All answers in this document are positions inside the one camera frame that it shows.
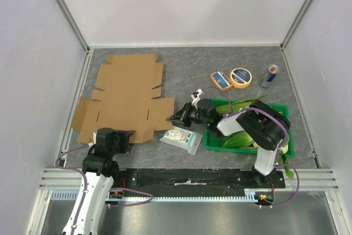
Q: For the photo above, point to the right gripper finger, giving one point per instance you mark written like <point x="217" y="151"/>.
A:
<point x="182" y="112"/>
<point x="176" y="120"/>

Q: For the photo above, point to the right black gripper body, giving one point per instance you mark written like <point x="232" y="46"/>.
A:
<point x="186" y="114"/>

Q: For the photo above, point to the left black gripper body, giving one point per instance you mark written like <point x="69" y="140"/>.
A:
<point x="120" y="142"/>

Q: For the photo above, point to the brown cardboard box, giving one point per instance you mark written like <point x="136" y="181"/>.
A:
<point x="127" y="96"/>

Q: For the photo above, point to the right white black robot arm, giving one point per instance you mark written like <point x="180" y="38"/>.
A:
<point x="264" y="125"/>

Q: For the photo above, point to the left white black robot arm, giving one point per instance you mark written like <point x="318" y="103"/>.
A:
<point x="99" y="172"/>

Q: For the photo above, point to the orange blue rectangular box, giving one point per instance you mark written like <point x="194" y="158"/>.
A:
<point x="221" y="81"/>

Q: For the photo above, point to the white plastic packet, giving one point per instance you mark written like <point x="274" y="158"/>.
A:
<point x="182" y="138"/>

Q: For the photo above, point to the green plastic tray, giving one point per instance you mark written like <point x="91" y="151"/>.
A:
<point x="211" y="142"/>

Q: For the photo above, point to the leafy green vegetable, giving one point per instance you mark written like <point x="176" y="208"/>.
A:
<point x="240" y="140"/>

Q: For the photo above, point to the yellow tape roll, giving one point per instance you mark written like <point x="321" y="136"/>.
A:
<point x="241" y="78"/>

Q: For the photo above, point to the blue silver drink can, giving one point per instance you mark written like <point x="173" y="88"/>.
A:
<point x="269" y="76"/>

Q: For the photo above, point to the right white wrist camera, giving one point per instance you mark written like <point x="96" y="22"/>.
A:
<point x="196" y="98"/>

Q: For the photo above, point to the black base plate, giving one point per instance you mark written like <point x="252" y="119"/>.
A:
<point x="147" y="179"/>

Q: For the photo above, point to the aluminium front rail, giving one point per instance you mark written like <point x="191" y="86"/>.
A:
<point x="310" y="179"/>

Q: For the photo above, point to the grey slotted cable duct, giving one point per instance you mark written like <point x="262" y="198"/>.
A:
<point x="114" y="197"/>

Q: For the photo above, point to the left aluminium frame post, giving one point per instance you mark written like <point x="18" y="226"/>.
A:
<point x="72" y="24"/>

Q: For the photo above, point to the aluminium frame post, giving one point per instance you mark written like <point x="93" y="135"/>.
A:
<point x="296" y="23"/>
<point x="72" y="24"/>

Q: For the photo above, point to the right aluminium frame post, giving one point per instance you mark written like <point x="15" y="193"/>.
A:
<point x="296" y="23"/>

